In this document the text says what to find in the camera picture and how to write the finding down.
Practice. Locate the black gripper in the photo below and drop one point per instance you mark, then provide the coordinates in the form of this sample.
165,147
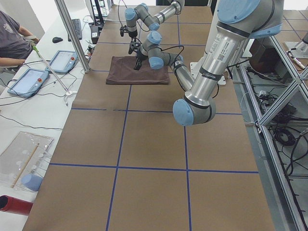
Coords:
133,35
140,57

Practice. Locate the brown t-shirt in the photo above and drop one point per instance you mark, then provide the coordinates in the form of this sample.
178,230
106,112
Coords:
122,72

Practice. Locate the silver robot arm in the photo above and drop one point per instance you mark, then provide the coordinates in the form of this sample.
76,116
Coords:
238,20
153,22

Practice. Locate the black keyboard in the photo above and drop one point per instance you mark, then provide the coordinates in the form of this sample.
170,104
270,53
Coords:
77,27

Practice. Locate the far teach pendant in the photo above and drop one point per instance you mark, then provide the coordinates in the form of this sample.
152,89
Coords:
63,61

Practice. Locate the teach pendant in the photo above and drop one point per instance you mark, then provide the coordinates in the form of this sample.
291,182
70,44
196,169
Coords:
29,83
63,61

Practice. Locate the black computer mouse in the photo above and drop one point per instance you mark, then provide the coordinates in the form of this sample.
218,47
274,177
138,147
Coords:
57,39

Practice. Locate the near teach pendant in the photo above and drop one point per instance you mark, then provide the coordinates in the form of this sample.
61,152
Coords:
29,83

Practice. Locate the seated person grey shirt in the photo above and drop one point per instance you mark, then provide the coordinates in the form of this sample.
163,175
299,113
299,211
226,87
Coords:
14,48

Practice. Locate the thin wooden stick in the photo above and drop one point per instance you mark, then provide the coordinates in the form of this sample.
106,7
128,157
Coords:
24,166

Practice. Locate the silver foil bag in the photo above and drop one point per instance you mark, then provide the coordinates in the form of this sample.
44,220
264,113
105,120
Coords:
14,156

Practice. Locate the red fire extinguisher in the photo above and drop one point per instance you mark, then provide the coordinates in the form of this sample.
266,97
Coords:
14,205

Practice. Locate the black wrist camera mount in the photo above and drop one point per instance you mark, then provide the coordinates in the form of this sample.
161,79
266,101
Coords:
123,30
133,47

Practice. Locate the aluminium frame post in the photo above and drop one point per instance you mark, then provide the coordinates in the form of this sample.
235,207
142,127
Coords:
66,19

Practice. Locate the green handled metal rod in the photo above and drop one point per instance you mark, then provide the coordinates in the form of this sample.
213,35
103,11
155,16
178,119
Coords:
68,92

